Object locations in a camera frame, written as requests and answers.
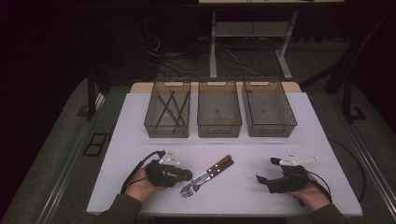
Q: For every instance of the aluminium floor rail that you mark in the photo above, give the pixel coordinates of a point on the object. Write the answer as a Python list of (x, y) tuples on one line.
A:
[(373, 172), (61, 183)]

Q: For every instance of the person's left hand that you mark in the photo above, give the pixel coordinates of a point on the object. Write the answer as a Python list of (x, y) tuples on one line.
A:
[(141, 188)]

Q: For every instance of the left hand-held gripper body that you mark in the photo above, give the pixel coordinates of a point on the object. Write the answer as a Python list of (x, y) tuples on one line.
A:
[(163, 175)]

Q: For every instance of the brown chopstick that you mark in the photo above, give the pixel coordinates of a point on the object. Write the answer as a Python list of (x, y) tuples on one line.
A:
[(165, 104), (178, 105)]

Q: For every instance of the white table mat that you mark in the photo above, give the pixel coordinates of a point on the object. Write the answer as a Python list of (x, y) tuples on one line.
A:
[(130, 130)]

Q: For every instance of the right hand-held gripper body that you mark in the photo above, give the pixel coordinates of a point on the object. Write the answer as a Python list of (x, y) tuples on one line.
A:
[(291, 180)]

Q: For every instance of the black metal stand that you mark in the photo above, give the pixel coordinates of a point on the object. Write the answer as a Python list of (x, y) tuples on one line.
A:
[(91, 99), (347, 99)]

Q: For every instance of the black floor socket frame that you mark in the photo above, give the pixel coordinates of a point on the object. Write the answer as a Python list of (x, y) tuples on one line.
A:
[(95, 144)]

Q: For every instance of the person's right hand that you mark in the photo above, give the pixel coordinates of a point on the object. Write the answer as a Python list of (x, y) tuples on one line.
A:
[(313, 196)]

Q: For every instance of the translucent brown plastic bin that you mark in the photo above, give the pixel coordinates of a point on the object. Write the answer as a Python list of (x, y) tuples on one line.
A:
[(267, 107), (219, 102), (151, 109)]

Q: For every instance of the white metal desk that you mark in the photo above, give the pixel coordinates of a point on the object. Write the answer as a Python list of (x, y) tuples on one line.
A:
[(213, 46)]

